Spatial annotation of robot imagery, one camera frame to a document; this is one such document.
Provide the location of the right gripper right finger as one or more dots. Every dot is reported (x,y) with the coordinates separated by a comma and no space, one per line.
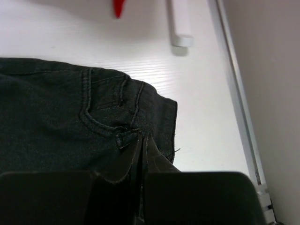
(160,190)

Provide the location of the white and silver clothes rack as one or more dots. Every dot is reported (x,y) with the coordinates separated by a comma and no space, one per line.
(179,23)

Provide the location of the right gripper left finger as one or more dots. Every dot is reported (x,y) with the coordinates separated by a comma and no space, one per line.
(116,190)

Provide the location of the red garment with white stripes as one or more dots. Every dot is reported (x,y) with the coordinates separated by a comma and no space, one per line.
(118,6)

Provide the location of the black denim trousers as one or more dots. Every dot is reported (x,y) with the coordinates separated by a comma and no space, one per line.
(56,116)

